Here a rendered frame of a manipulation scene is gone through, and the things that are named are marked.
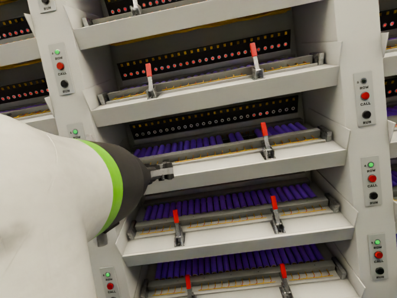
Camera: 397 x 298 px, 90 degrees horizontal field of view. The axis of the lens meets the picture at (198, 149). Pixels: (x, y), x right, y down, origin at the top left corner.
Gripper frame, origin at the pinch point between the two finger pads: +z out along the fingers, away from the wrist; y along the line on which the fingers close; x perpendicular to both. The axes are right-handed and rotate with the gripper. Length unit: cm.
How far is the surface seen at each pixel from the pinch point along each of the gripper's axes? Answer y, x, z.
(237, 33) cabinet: 27, 40, 21
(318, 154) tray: 37.9, -2.2, 7.0
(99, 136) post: -16.0, 11.1, 6.7
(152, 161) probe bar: -4.5, 2.8, 12.2
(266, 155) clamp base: 25.6, -0.5, 7.2
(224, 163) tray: 15.2, -0.9, 8.9
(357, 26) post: 49, 25, 3
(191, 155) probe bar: 6.6, 2.7, 12.5
